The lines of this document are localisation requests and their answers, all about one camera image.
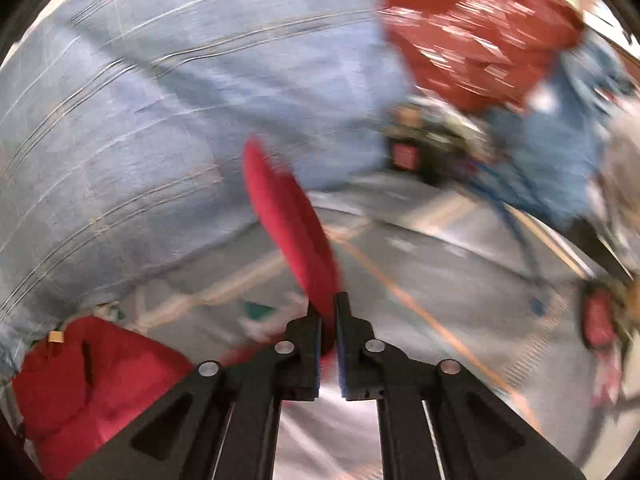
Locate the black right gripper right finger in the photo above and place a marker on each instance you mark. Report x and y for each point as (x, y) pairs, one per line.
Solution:
(438, 421)

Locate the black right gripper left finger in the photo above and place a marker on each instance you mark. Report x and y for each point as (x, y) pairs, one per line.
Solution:
(219, 422)

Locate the red knit garment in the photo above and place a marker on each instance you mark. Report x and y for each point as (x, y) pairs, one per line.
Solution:
(76, 393)

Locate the grey patterned bed sheet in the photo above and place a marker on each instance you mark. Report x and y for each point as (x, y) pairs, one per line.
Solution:
(437, 274)

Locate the small red tag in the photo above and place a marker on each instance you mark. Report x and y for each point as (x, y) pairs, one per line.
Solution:
(404, 156)

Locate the blue denim cloth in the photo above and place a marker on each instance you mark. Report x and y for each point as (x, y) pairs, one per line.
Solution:
(554, 147)

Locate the blue plaid pillow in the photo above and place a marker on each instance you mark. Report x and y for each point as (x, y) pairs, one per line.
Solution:
(122, 130)

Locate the red plastic bag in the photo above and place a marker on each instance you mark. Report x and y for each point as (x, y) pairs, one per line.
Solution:
(480, 53)

